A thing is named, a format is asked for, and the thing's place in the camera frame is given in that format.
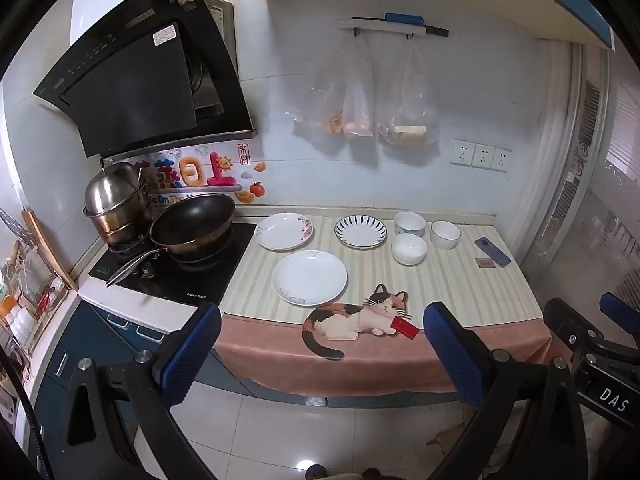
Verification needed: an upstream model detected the white bowl with blue flowers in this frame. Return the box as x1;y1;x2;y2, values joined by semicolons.
393;211;427;237

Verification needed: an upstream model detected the wire dish rack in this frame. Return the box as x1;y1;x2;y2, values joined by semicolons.
0;210;71;361

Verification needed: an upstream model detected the striped mat with cat print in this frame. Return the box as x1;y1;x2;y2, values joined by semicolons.
212;212;553;396

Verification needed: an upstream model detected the black range hood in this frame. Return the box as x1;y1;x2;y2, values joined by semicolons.
32;0;258;158

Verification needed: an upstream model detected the white plate with pink flowers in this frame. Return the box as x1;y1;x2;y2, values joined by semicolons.
254;212;315;252

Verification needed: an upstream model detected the wooden cutting board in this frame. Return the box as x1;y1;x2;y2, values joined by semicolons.
21;208;79;292

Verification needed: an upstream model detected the blue striped white plate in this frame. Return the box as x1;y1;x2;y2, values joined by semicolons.
334;215;388;250

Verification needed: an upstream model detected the cardboard piece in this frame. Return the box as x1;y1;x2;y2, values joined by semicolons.
426;410;481;453

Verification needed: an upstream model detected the stainless steel steamer pot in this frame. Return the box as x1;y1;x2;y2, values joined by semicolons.
82;160;153;248

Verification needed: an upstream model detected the frosted glass sliding door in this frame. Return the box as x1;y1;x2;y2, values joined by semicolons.
520;40;640;311

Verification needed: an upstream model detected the plain white bowl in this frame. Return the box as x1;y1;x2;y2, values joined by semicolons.
391;233;428;266

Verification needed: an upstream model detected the blue kitchen cabinet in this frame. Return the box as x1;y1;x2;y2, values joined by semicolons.
30;300;331;461

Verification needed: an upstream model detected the white bowl with blue rim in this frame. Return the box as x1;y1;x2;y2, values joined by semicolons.
431;220;462;251

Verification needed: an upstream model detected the clear plastic bag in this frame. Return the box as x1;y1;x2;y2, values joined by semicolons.
285;35;351;136
377;35;441;148
342;35;376;140

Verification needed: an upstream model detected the large white plate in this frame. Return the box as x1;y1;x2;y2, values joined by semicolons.
271;251;348;307

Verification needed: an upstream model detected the blue smartphone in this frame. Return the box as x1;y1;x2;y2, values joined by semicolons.
474;237;512;268

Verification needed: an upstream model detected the colourful wall sticker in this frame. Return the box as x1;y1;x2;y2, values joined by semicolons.
132;145;268;206

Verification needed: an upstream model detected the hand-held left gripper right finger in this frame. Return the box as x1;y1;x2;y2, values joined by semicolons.
422;301;588;480

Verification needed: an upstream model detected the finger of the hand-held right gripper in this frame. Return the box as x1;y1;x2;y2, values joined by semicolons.
542;297;603;368
599;292;640;348

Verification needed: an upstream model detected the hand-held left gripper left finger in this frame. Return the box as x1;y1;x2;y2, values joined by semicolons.
42;302;223;480

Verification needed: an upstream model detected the black wok with steel handle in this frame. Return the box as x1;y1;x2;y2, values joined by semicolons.
105;193;237;288

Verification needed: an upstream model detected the white wall hook rail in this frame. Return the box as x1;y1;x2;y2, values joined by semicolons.
337;19;426;37

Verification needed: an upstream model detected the black glass gas stove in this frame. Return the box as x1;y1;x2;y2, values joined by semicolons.
89;220;258;306

